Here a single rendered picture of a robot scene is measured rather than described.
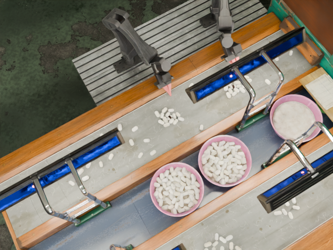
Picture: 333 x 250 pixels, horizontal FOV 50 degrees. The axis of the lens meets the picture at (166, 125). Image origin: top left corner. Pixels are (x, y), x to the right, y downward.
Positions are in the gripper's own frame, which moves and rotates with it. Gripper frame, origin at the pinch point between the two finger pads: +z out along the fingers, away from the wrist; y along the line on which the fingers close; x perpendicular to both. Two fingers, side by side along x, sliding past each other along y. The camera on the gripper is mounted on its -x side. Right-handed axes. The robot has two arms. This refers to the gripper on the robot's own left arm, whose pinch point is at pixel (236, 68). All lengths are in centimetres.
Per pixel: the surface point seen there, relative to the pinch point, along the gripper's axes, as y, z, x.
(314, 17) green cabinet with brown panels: 43.3, -8.3, -13.8
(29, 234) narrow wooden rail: -132, 19, -10
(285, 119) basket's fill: 8.1, 32.6, -16.2
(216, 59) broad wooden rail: -3.8, -6.4, 12.5
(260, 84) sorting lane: 8.7, 13.8, -1.9
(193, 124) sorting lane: -35.3, 14.6, -2.7
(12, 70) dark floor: -121, -44, 144
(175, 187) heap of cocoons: -60, 33, -18
